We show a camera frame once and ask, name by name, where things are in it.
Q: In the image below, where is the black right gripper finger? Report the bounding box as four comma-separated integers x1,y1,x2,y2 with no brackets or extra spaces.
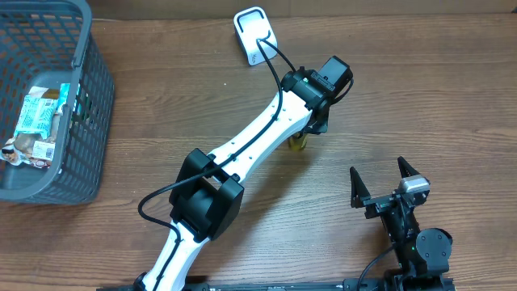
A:
350,167,371,209
397,156,419,179

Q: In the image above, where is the yellow dish soap bottle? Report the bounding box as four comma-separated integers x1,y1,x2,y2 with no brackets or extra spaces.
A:
288,133,308,151

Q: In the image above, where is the teal snack packet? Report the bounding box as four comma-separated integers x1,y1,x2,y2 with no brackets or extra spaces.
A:
14,83,70,139

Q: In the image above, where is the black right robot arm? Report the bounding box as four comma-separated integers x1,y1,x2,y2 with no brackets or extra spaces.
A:
344,156,456,291

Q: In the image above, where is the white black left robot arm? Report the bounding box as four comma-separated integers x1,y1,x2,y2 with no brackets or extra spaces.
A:
132,68,351,290

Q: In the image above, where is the white black barcode scanner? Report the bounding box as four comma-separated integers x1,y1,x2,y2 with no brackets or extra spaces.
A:
233,6,278,66

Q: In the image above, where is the grey plastic mesh basket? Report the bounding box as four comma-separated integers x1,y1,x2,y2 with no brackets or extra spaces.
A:
1,0,115,205

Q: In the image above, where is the brown white snack packet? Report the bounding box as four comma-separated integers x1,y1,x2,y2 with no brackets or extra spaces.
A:
0,86,57,170

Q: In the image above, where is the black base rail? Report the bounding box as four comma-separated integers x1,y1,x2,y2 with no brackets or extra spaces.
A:
96,279,456,291

